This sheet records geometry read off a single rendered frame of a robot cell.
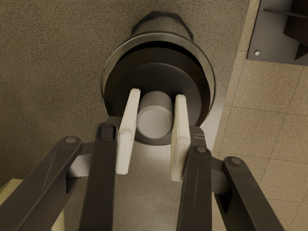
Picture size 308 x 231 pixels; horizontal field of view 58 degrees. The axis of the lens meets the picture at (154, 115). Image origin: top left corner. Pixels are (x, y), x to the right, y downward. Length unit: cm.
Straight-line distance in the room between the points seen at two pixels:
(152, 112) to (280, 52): 136
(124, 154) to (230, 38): 36
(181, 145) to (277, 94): 148
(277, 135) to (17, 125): 144
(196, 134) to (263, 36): 132
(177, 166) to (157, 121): 5
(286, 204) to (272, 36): 111
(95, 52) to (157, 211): 38
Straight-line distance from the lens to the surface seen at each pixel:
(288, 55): 156
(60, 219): 69
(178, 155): 16
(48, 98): 55
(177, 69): 22
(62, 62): 52
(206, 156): 15
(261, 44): 150
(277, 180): 195
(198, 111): 23
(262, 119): 167
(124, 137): 16
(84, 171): 16
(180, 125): 17
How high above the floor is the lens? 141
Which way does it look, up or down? 64 degrees down
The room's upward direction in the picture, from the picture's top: 175 degrees counter-clockwise
